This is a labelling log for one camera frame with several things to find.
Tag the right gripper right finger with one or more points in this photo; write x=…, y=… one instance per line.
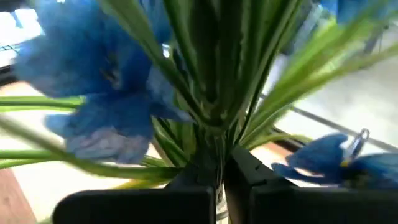
x=311, y=207

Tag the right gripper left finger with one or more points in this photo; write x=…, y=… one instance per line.
x=133, y=207

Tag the blue artificial flower bunch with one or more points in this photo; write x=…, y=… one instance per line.
x=211, y=77
x=314, y=155

